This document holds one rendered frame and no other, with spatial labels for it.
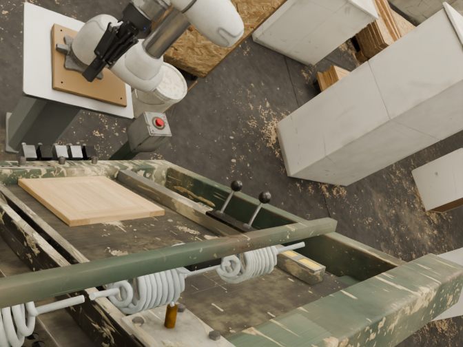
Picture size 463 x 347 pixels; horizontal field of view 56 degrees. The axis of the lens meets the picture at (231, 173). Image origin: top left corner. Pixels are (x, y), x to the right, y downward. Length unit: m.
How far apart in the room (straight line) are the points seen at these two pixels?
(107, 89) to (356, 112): 2.14
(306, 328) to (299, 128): 3.33
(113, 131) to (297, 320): 2.45
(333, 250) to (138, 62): 1.15
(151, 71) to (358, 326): 1.49
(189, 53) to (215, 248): 3.01
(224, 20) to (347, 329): 0.82
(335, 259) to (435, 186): 4.85
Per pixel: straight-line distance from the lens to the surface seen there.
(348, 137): 3.63
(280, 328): 0.72
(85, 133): 2.93
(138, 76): 2.00
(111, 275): 0.46
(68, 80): 2.07
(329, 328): 0.76
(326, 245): 1.37
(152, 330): 0.64
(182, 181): 1.82
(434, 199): 6.14
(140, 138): 1.97
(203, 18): 1.20
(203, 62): 3.57
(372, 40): 6.68
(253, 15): 3.28
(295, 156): 3.94
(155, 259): 0.49
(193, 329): 0.66
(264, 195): 1.26
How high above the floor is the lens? 2.31
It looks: 41 degrees down
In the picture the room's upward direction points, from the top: 57 degrees clockwise
